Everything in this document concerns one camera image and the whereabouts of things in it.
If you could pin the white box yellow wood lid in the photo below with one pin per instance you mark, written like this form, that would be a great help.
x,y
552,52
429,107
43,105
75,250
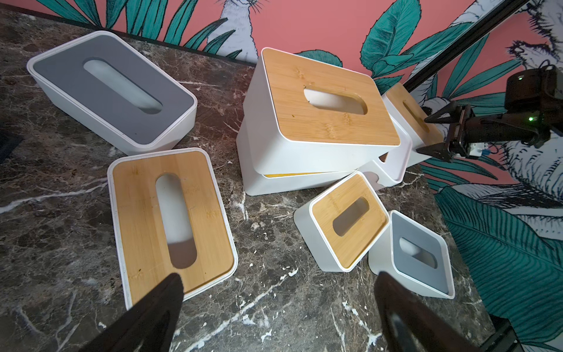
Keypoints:
x,y
255,184

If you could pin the white box grey lid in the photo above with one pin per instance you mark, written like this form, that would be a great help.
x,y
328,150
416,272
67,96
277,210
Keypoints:
x,y
415,256
109,87

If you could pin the narrow white box bamboo lid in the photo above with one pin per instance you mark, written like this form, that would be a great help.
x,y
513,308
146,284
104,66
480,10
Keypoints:
x,y
169,218

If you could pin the white box grey lid back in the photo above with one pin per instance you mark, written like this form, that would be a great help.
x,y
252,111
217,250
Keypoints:
x,y
109,87

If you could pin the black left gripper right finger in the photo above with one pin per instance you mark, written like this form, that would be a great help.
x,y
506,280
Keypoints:
x,y
405,318

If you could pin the black right frame post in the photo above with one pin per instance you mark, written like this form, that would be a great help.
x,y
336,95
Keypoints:
x,y
483,26

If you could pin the white box bamboo lid corner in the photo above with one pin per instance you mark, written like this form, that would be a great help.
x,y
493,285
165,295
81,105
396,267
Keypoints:
x,y
406,111

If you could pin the small white box bamboo lid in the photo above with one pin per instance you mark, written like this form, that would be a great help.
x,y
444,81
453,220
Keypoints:
x,y
342,223

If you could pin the large white box bamboo lid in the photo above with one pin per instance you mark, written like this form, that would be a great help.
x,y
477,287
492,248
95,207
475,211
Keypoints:
x,y
287,134

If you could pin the pink white drip tissue box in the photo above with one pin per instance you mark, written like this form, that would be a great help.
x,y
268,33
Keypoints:
x,y
390,172

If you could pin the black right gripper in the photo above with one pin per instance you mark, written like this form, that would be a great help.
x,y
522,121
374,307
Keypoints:
x,y
527,127

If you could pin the white box grey lid front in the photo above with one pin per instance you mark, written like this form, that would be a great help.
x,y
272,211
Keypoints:
x,y
415,256

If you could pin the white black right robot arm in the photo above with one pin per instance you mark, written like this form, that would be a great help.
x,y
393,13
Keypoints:
x,y
533,104

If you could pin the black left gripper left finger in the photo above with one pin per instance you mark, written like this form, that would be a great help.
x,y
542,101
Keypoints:
x,y
149,325

